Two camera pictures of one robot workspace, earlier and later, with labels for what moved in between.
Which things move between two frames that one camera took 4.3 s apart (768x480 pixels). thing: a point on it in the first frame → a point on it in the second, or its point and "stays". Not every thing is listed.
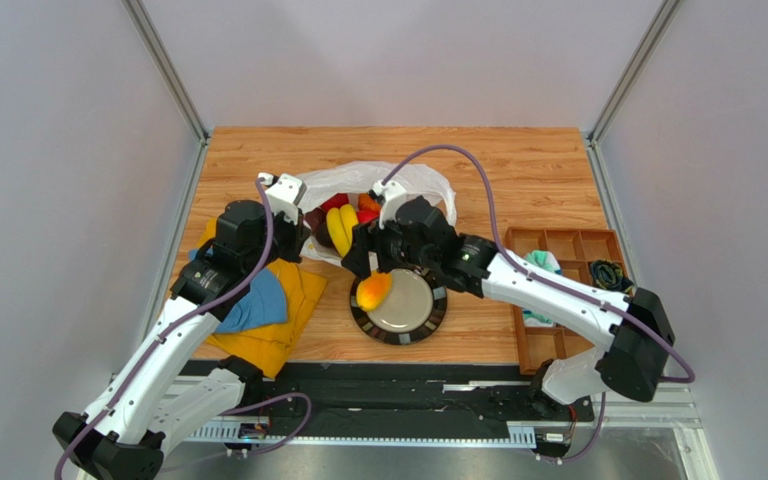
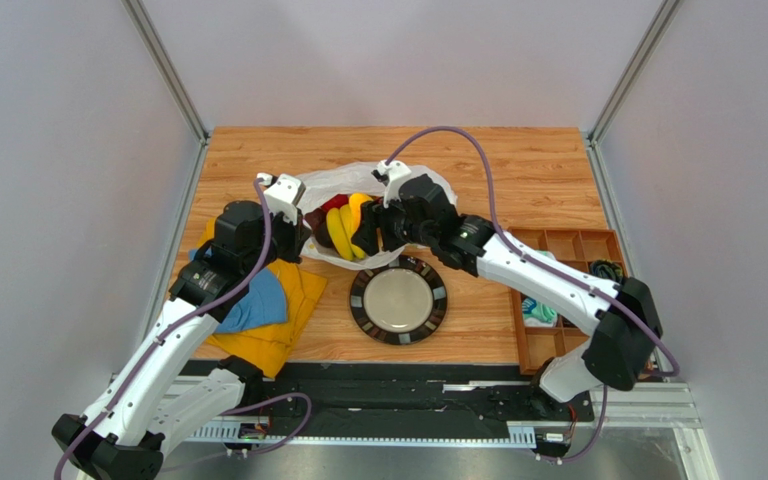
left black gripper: (298, 234) stays
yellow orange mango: (373, 291) → (356, 200)
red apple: (336, 201) stays
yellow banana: (340, 222) stays
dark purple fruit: (315, 217) stays
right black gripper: (371, 246) → (384, 227)
